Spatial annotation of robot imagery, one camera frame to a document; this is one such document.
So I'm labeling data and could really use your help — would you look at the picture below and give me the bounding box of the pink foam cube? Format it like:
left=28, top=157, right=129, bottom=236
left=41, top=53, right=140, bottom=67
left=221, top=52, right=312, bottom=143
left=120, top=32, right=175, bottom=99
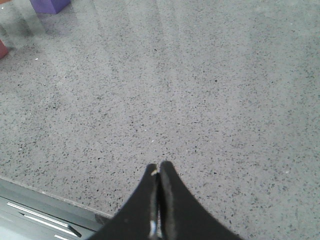
left=0, top=40, right=9, bottom=59

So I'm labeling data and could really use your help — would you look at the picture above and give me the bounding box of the purple foam cube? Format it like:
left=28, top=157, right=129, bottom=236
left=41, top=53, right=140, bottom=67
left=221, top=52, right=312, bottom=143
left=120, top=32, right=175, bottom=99
left=30, top=0, right=71, bottom=14

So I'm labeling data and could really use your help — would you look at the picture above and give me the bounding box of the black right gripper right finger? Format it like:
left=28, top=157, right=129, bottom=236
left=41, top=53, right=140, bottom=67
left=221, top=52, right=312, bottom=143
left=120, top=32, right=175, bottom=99
left=159, top=161, right=241, bottom=240

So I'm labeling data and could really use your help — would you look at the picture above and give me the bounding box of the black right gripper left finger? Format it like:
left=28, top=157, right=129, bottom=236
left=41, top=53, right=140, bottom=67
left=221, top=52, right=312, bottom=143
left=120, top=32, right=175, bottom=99
left=90, top=164, right=159, bottom=240

